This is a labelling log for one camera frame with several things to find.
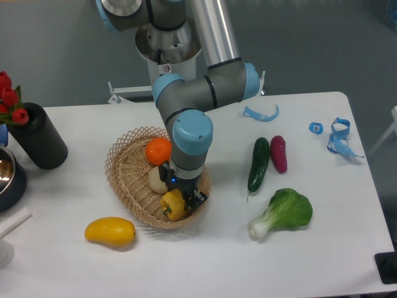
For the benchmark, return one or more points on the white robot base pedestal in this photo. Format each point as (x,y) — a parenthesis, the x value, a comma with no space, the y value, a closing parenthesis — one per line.
(169,51)

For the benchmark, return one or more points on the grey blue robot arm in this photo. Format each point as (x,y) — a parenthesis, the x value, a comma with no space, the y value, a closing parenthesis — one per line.
(198,69)

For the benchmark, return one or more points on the yellow bell pepper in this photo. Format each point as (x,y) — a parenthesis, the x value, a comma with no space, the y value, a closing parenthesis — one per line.
(173,205)

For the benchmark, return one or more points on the curved blue tape strip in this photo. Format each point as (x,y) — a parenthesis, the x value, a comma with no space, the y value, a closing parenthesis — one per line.
(247,112)

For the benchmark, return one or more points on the black cylindrical vase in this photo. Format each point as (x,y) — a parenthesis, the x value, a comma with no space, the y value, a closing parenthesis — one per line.
(40,139)

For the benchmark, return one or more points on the red artificial tulips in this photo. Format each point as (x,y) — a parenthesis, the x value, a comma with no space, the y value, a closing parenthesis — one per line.
(13,111)

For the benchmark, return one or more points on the black device at table edge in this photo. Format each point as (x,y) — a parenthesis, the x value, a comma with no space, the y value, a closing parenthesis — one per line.
(386,266)

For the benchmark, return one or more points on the green bok choy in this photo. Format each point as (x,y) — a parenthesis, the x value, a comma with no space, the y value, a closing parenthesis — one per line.
(286,209)

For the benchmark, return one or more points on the dark metal bowl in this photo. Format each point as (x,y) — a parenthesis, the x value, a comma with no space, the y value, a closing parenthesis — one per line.
(13,180)

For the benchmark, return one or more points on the orange fruit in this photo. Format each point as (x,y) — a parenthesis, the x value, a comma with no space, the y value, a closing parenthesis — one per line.
(158,150)

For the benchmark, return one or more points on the beige round bun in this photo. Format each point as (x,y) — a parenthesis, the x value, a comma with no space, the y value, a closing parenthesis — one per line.
(154,181)

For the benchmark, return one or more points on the small blue tape roll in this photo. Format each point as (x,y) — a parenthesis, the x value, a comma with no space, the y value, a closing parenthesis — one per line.
(316,128)

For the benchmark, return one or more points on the green cucumber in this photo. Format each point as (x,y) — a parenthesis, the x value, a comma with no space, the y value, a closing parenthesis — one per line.
(259,164)

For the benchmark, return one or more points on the woven wicker basket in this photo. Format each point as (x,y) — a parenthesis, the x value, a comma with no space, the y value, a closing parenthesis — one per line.
(127,168)

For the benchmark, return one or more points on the white plastic stand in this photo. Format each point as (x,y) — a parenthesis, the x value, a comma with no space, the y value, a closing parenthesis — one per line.
(8,224)

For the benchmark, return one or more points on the white object right edge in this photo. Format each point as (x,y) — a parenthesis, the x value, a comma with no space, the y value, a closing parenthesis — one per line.
(391,130)

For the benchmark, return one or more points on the yellow mango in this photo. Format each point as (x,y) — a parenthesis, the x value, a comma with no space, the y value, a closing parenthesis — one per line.
(111,231)

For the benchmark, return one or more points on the tangled blue tape strip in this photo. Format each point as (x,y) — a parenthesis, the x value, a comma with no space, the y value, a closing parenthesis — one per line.
(338,139)

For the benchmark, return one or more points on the white metal base frame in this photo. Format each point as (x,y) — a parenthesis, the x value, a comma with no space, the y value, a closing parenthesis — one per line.
(120,95)

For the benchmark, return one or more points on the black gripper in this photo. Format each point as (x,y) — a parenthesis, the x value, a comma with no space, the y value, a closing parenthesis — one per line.
(186,181)

